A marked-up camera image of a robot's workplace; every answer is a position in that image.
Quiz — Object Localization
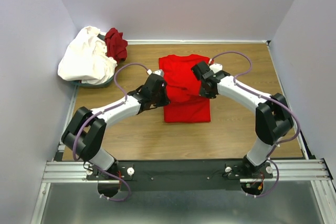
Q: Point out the bright red t-shirt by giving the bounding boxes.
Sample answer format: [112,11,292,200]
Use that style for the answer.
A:
[159,54,211,123]

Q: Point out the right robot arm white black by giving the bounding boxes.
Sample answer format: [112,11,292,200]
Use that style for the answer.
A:
[191,61,293,178]

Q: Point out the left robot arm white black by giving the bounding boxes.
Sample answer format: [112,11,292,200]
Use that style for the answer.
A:
[61,69,170,179]

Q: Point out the grey laundry basket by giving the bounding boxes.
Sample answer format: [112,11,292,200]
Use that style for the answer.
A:
[70,75,114,89]

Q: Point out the dark red t-shirt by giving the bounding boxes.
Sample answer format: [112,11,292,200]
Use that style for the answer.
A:
[104,28,128,63]

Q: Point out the white t-shirt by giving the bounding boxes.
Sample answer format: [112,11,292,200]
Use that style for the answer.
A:
[57,26,117,85]

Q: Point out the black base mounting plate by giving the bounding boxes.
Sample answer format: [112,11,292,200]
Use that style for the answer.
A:
[86,158,275,191]

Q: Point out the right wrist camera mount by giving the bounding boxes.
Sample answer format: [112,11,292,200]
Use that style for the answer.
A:
[209,63,223,73]

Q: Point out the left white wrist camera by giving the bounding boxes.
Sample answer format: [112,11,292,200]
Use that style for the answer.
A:
[146,69,164,77]

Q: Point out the aluminium extrusion frame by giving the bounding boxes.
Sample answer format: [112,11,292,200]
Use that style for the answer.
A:
[32,88,335,223]

